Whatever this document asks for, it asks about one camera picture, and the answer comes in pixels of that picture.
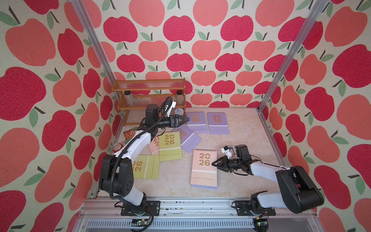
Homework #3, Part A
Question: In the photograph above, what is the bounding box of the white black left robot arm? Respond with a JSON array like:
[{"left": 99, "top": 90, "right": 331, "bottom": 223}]
[{"left": 99, "top": 97, "right": 189, "bottom": 211}]

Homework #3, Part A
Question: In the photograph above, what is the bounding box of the aluminium post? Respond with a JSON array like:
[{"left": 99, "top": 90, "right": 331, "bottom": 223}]
[
  {"left": 257, "top": 0, "right": 329, "bottom": 114},
  {"left": 71, "top": 0, "right": 115, "bottom": 87}
]

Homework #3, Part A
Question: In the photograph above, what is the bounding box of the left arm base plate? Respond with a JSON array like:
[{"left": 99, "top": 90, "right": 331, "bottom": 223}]
[{"left": 121, "top": 201, "right": 160, "bottom": 217}]

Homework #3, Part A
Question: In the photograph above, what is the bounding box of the purple calendar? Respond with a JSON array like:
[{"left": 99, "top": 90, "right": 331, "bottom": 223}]
[
  {"left": 173, "top": 125, "right": 202, "bottom": 153},
  {"left": 186, "top": 112, "right": 209, "bottom": 134},
  {"left": 191, "top": 185, "right": 217, "bottom": 189},
  {"left": 207, "top": 112, "right": 230, "bottom": 135}
]

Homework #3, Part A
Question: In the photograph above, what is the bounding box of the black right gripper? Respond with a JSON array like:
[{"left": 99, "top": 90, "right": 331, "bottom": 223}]
[{"left": 212, "top": 156, "right": 241, "bottom": 173}]

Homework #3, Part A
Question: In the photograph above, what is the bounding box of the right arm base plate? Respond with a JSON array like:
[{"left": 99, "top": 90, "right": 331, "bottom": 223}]
[{"left": 231, "top": 199, "right": 276, "bottom": 217}]

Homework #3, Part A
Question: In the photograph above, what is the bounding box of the red cola can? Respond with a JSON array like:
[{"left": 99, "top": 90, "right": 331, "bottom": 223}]
[{"left": 112, "top": 143, "right": 123, "bottom": 153}]

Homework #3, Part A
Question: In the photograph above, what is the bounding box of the snack packet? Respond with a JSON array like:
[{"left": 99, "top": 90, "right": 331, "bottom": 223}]
[{"left": 123, "top": 127, "right": 137, "bottom": 144}]

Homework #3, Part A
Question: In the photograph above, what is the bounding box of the glass jar right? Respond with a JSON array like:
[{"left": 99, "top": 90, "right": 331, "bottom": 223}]
[{"left": 176, "top": 90, "right": 184, "bottom": 105}]

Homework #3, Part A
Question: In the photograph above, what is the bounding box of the aluminium post left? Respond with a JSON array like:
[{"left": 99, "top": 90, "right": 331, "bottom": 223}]
[{"left": 71, "top": 0, "right": 115, "bottom": 87}]

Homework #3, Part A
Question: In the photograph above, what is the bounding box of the glass jar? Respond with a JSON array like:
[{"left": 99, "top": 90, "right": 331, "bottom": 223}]
[
  {"left": 176, "top": 90, "right": 184, "bottom": 105},
  {"left": 124, "top": 90, "right": 135, "bottom": 105}
]

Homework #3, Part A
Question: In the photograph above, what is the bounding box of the glass jar left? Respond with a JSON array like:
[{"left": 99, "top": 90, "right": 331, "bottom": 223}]
[{"left": 124, "top": 90, "right": 135, "bottom": 105}]

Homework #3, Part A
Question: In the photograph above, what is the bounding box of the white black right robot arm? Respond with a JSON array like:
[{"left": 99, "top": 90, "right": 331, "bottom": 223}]
[{"left": 212, "top": 145, "right": 325, "bottom": 216}]

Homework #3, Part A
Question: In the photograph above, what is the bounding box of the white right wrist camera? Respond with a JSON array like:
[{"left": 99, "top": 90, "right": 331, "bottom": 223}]
[{"left": 221, "top": 146, "right": 234, "bottom": 159}]

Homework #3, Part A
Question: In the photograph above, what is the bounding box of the orange wooden shelf rack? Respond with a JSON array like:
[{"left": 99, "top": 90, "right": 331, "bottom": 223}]
[{"left": 112, "top": 78, "right": 186, "bottom": 126}]

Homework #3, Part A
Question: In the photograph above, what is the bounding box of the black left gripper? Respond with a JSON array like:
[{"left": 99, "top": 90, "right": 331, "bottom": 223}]
[{"left": 155, "top": 114, "right": 188, "bottom": 129}]

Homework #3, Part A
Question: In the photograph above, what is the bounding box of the green calendar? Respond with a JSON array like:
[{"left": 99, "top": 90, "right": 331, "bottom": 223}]
[
  {"left": 132, "top": 155, "right": 160, "bottom": 179},
  {"left": 159, "top": 131, "right": 183, "bottom": 162}
]

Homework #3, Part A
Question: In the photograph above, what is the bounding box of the pink calendar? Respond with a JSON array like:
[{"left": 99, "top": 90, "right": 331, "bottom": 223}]
[
  {"left": 149, "top": 136, "right": 159, "bottom": 155},
  {"left": 190, "top": 149, "right": 217, "bottom": 187}
]

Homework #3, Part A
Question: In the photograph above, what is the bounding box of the aluminium frame rail front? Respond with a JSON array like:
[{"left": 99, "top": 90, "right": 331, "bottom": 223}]
[{"left": 69, "top": 197, "right": 324, "bottom": 232}]

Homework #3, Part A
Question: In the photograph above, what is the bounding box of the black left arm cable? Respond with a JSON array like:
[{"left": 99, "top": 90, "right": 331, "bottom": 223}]
[{"left": 108, "top": 96, "right": 173, "bottom": 232}]

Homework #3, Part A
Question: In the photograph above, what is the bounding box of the aluminium post right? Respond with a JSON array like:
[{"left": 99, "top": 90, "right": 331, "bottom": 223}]
[{"left": 257, "top": 0, "right": 329, "bottom": 114}]

